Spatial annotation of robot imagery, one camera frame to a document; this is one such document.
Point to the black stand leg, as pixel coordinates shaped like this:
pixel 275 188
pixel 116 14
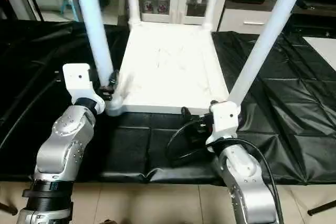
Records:
pixel 321 208
pixel 8 208

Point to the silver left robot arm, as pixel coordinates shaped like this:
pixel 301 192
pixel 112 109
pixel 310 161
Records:
pixel 63 150

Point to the black table mat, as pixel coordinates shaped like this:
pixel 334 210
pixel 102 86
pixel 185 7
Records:
pixel 47 103

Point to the white drawer unit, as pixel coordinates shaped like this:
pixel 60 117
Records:
pixel 247 22

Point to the blue plastic stool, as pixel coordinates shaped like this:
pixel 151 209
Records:
pixel 68 8

